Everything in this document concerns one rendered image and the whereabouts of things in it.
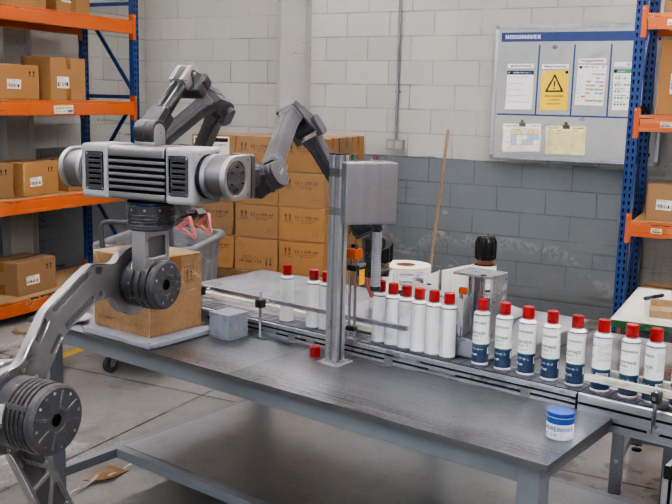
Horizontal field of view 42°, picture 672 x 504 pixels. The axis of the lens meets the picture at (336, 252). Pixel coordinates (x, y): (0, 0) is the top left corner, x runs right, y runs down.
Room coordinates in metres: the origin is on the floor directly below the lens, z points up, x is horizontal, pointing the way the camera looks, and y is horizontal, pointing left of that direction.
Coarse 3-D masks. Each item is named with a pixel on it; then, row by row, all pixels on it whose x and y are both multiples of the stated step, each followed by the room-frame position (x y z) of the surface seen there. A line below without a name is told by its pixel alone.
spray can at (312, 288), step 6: (312, 270) 2.96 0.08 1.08; (318, 270) 2.97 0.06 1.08; (312, 276) 2.96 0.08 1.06; (318, 276) 2.97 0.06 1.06; (306, 282) 2.97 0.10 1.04; (312, 282) 2.95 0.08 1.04; (318, 282) 2.96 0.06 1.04; (306, 288) 2.97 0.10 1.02; (312, 288) 2.95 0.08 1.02; (318, 288) 2.96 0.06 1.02; (306, 294) 2.97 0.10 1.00; (312, 294) 2.95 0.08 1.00; (318, 294) 2.96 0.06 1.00; (306, 300) 2.97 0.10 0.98; (312, 300) 2.95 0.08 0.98; (318, 300) 2.96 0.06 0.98; (312, 306) 2.95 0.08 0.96; (318, 306) 2.96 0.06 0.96; (306, 312) 2.97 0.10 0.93; (312, 312) 2.95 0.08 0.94; (306, 318) 2.96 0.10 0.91; (312, 318) 2.95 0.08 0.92; (318, 318) 2.96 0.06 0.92; (306, 324) 2.96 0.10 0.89; (312, 324) 2.95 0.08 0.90; (318, 324) 2.96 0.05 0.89
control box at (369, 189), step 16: (352, 176) 2.68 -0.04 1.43; (368, 176) 2.69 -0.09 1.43; (384, 176) 2.71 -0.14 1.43; (352, 192) 2.68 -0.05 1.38; (368, 192) 2.69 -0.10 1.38; (384, 192) 2.71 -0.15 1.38; (352, 208) 2.68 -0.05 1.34; (368, 208) 2.69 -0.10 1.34; (384, 208) 2.71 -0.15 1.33; (352, 224) 2.68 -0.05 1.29
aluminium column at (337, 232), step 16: (336, 160) 2.71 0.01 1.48; (336, 192) 2.71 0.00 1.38; (336, 224) 2.71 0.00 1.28; (336, 240) 2.71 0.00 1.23; (336, 256) 2.71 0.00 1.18; (336, 272) 2.71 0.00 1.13; (336, 288) 2.71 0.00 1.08; (336, 304) 2.71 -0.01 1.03; (336, 320) 2.70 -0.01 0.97; (336, 336) 2.70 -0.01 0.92; (336, 352) 2.71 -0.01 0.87
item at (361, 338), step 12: (204, 300) 3.35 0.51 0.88; (252, 312) 3.17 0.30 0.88; (288, 324) 3.01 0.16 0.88; (300, 324) 3.01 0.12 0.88; (360, 336) 2.87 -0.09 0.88; (396, 348) 2.73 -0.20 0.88; (444, 360) 2.61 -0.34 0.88; (456, 360) 2.61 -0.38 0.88; (468, 360) 2.62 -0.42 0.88; (492, 372) 2.51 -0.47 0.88; (504, 372) 2.50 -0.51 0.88; (552, 384) 2.40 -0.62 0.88; (588, 384) 2.41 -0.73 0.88
